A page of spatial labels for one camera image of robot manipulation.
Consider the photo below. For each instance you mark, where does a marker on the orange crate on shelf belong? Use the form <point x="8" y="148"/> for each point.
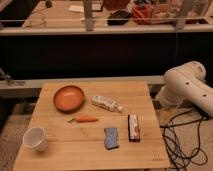
<point x="141" y="14"/>

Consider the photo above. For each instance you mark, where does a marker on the grey metal post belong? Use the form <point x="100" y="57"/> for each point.
<point x="88" y="15"/>
<point x="181" y="19"/>

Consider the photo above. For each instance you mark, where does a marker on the white paper cup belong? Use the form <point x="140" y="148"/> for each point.
<point x="35" y="139"/>

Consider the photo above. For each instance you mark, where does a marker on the black bowl on shelf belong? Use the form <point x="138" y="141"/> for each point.
<point x="119" y="17"/>

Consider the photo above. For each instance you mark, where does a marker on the orange wooden bowl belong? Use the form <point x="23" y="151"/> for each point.
<point x="68" y="98"/>

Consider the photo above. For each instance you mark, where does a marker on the orange toy carrot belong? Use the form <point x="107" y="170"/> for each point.
<point x="83" y="119"/>

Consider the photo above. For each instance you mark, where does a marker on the black whiteboard eraser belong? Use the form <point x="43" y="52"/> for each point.
<point x="133" y="128"/>

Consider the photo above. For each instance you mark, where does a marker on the grey metal post right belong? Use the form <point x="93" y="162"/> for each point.
<point x="181" y="19"/>

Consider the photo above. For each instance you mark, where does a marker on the wooden board table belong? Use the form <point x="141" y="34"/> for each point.
<point x="80" y="146"/>

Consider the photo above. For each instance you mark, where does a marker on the white plastic bottle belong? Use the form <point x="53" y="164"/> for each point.
<point x="106" y="103"/>

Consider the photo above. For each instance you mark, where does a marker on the white paper sheet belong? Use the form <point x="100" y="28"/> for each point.
<point x="76" y="8"/>

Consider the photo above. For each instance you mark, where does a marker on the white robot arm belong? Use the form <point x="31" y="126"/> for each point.
<point x="186" y="82"/>

